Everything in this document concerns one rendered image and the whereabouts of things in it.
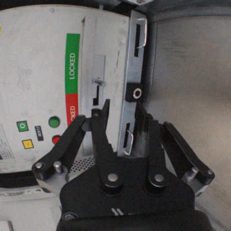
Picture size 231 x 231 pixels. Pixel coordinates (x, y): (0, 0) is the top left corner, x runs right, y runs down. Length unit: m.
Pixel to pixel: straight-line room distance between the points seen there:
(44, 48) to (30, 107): 0.15
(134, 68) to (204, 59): 0.21
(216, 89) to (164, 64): 0.17
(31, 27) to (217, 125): 0.48
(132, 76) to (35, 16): 0.33
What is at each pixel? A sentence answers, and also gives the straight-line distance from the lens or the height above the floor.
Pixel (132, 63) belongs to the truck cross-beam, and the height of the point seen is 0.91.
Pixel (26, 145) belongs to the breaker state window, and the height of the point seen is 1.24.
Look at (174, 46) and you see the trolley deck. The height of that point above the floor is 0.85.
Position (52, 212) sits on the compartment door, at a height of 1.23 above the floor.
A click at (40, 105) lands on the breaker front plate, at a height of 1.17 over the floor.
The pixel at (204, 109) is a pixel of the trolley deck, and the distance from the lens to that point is 0.31.
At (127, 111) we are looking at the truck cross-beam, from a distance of 0.40.
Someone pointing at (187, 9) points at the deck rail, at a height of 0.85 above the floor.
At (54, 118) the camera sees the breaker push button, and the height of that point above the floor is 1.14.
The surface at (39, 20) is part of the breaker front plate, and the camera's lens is 0.34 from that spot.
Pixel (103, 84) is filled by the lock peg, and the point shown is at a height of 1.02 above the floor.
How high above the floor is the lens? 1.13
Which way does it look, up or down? 27 degrees down
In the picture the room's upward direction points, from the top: 98 degrees counter-clockwise
